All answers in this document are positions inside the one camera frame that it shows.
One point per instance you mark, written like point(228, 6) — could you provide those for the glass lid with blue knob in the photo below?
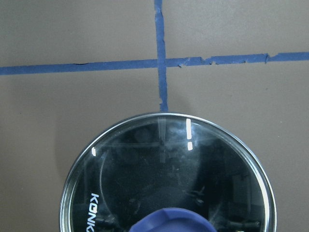
point(169, 169)

